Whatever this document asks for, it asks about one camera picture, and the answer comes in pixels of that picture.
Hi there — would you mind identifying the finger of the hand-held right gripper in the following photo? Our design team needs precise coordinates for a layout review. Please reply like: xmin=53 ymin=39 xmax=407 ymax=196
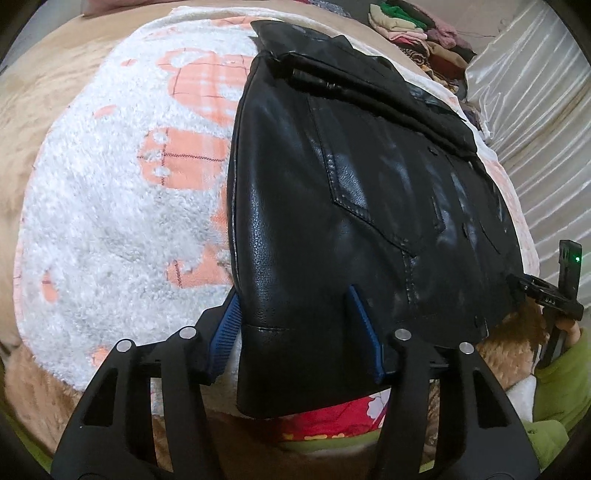
xmin=507 ymin=274 xmax=531 ymax=303

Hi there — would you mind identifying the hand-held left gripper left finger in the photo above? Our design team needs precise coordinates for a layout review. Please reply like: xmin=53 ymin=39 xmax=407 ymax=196
xmin=51 ymin=293 xmax=243 ymax=480

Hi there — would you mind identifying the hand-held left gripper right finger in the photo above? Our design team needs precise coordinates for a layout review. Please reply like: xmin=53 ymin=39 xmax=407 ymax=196
xmin=347 ymin=284 xmax=541 ymax=480

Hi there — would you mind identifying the black leather jacket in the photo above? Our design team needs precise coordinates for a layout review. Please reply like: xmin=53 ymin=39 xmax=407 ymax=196
xmin=226 ymin=19 xmax=525 ymax=418

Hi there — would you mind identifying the person's right forearm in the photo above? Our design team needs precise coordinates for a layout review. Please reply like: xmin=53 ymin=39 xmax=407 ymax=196
xmin=531 ymin=330 xmax=589 ymax=421

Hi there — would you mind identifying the crumpled clothes heap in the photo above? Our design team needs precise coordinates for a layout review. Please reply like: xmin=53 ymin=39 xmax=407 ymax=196
xmin=459 ymin=104 xmax=492 ymax=139

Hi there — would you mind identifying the pile of folded clothes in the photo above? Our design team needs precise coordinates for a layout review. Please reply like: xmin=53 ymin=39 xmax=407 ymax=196
xmin=367 ymin=0 xmax=476 ymax=88

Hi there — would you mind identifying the person's right hand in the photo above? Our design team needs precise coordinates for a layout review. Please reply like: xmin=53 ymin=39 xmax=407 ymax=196
xmin=553 ymin=320 xmax=581 ymax=354

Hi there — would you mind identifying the red floral cloth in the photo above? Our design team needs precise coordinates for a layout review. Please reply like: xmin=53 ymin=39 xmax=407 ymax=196
xmin=277 ymin=392 xmax=391 ymax=444

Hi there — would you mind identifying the white satin curtain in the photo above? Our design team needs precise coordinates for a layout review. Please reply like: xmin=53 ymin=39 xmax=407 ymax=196
xmin=464 ymin=4 xmax=591 ymax=305

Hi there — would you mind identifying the person's green garment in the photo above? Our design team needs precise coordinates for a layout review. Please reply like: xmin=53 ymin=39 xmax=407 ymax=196
xmin=11 ymin=418 xmax=573 ymax=476

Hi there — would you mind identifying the white and pink printed blanket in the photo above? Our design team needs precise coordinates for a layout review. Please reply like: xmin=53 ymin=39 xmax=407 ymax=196
xmin=14 ymin=4 xmax=541 ymax=402

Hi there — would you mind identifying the beige plush bed cover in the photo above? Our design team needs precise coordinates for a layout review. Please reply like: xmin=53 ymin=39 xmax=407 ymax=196
xmin=0 ymin=0 xmax=546 ymax=480

